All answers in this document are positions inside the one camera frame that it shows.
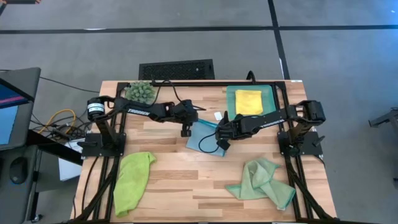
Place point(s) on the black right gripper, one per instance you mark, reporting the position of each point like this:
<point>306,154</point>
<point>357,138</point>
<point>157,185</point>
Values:
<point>231,127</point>

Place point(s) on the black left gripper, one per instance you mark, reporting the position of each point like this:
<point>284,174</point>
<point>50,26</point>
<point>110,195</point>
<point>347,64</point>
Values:
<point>183,112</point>

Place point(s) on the light blue teal-hemmed microfiber towel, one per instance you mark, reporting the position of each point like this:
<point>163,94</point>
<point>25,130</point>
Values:
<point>194,141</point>

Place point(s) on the teal translucent plastic bin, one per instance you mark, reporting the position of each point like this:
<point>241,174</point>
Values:
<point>230,102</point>

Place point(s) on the yellow microfiber towel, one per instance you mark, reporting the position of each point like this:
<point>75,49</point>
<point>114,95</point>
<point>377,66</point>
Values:
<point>248,102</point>

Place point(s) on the mint green microfiber towel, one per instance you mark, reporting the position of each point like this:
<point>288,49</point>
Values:
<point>258,183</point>

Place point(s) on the lime green microfiber towel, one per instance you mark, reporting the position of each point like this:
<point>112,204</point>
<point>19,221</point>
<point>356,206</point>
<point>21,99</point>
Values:
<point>132,186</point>

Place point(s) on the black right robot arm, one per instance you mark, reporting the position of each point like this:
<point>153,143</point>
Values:
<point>280,119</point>

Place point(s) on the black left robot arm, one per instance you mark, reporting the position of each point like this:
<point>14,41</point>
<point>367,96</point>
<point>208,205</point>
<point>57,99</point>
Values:
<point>136,112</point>

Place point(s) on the artificial plant in white pot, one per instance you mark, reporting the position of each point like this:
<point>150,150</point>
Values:
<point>140,90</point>

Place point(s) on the white paper sheet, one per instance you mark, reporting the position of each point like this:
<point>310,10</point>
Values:
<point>70,168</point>

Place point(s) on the black operator desk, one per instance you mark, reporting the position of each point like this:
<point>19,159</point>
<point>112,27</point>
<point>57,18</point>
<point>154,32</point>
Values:
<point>49,146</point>

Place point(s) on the grey stand leg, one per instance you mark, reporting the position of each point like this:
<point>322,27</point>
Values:
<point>384,118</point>

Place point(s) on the black computer monitor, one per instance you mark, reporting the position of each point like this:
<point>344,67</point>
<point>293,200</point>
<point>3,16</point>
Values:
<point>18,102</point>

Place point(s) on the black computer mouse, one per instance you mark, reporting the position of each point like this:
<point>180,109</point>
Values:
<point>18,169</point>

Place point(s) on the black aluminium table frame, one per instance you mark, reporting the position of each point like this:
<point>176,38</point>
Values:
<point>199,84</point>

